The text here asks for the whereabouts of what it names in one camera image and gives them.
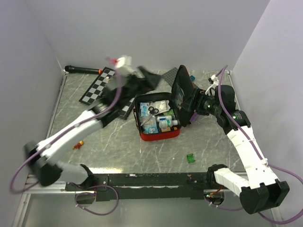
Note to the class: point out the red yellow toy block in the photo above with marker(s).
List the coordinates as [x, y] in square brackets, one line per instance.
[78, 145]

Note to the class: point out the brown medicine bottle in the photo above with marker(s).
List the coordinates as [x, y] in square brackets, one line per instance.
[167, 129]

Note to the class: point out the white medicine bottle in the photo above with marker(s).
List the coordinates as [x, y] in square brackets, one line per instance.
[167, 123]

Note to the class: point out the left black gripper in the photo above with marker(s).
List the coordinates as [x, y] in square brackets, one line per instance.
[148, 82]

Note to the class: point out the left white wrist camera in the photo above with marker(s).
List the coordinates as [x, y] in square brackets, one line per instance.
[123, 63]

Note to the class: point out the small green box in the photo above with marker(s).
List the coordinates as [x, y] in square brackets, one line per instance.
[170, 112]

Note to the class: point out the blue cotton swab bag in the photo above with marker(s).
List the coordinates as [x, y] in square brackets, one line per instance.
[151, 126]

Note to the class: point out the purple tube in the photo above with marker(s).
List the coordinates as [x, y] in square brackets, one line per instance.
[193, 118]

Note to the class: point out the black microphone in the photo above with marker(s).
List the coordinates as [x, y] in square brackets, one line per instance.
[73, 69]

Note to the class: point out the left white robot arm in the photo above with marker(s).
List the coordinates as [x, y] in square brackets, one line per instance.
[44, 157]

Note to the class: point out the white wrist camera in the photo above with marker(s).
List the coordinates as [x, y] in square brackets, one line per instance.
[213, 81]
[123, 63]

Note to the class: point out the white blue mask packet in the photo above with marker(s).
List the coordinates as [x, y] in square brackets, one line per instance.
[162, 106]

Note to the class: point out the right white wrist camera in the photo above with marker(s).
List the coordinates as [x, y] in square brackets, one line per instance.
[213, 81]

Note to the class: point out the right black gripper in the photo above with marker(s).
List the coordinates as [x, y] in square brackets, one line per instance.
[199, 95]

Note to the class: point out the green plastic clip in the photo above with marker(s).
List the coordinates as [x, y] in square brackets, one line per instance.
[190, 158]

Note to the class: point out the red black medicine bag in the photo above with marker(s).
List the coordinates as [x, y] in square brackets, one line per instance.
[161, 115]

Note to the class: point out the black white chessboard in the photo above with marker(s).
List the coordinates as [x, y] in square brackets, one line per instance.
[95, 90]

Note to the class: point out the black mounting rail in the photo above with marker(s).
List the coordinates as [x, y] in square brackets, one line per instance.
[149, 186]

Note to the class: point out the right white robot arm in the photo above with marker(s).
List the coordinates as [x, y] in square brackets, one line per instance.
[262, 190]

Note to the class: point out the black handled scissors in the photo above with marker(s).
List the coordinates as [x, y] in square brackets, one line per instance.
[152, 111]

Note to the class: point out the grey lego baseplate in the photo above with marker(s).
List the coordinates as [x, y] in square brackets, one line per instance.
[170, 76]

